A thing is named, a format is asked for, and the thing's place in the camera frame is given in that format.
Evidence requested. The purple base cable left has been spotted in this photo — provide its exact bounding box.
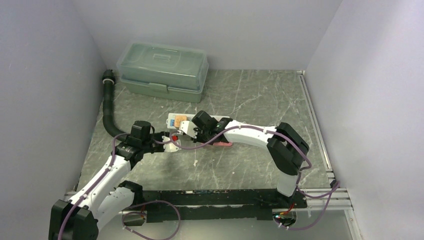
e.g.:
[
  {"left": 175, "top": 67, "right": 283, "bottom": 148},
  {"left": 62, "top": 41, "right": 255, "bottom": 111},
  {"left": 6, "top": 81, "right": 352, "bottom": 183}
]
[{"left": 121, "top": 200, "right": 181, "bottom": 240}]

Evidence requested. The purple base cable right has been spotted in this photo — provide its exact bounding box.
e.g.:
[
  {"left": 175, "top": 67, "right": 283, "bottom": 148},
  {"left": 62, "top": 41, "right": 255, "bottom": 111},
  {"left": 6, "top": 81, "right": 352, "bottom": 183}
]
[{"left": 274, "top": 192, "right": 339, "bottom": 232}]

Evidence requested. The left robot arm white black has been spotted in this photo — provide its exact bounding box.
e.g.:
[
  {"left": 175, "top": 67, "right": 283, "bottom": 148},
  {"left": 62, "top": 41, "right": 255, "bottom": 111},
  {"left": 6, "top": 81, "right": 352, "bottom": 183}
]
[{"left": 48, "top": 120, "right": 180, "bottom": 240}]

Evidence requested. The black corrugated hose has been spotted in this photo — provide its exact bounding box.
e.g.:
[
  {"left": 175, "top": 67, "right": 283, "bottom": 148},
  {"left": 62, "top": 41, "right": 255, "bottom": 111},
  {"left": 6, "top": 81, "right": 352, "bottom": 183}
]
[{"left": 100, "top": 69, "right": 133, "bottom": 138}]

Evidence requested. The white multicolour power strip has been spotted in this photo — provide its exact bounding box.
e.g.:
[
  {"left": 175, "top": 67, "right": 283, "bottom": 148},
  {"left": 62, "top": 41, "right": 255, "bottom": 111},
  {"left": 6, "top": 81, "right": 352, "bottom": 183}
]
[{"left": 166, "top": 112, "right": 233, "bottom": 130}]

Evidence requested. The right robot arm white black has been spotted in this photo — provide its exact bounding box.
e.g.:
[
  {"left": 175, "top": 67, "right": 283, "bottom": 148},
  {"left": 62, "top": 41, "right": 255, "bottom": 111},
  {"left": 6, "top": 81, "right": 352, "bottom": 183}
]
[{"left": 190, "top": 110, "right": 310, "bottom": 208}]

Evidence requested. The pink triangular power strip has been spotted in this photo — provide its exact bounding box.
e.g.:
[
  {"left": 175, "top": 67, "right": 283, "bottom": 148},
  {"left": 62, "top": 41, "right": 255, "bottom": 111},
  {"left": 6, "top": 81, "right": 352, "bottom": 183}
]
[{"left": 212, "top": 141, "right": 233, "bottom": 147}]

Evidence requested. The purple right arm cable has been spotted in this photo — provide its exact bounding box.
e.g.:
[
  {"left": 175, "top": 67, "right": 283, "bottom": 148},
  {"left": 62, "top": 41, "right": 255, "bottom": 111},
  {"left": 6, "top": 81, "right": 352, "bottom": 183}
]
[{"left": 168, "top": 124, "right": 341, "bottom": 200}]

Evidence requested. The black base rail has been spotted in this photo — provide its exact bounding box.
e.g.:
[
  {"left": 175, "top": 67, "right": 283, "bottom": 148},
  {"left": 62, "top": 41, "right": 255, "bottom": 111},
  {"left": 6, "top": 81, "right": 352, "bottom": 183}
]
[{"left": 124, "top": 188, "right": 308, "bottom": 223}]

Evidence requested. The tan cube plug adapter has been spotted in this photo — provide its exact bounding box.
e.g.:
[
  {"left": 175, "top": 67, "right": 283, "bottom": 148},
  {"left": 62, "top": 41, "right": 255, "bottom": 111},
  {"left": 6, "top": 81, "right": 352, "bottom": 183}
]
[{"left": 174, "top": 115, "right": 188, "bottom": 129}]

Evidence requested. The aluminium frame rail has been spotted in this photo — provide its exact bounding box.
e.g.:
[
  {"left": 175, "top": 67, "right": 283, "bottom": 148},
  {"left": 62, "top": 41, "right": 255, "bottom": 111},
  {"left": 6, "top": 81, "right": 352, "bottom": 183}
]
[{"left": 48, "top": 69, "right": 342, "bottom": 240}]

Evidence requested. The translucent green plastic box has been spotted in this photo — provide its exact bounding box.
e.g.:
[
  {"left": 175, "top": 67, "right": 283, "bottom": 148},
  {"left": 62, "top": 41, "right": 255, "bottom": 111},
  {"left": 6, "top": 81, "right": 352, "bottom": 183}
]
[{"left": 116, "top": 41, "right": 209, "bottom": 103}]

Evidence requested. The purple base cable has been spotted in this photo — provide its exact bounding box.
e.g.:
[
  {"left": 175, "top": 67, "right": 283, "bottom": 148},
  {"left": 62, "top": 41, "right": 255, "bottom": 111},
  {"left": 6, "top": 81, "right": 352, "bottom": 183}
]
[
  {"left": 121, "top": 200, "right": 181, "bottom": 240},
  {"left": 274, "top": 192, "right": 339, "bottom": 232}
]

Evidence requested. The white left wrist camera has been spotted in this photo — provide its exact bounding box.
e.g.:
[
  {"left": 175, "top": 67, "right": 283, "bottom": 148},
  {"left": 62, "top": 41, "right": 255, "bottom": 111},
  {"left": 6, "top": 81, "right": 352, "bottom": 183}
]
[{"left": 163, "top": 133, "right": 182, "bottom": 153}]

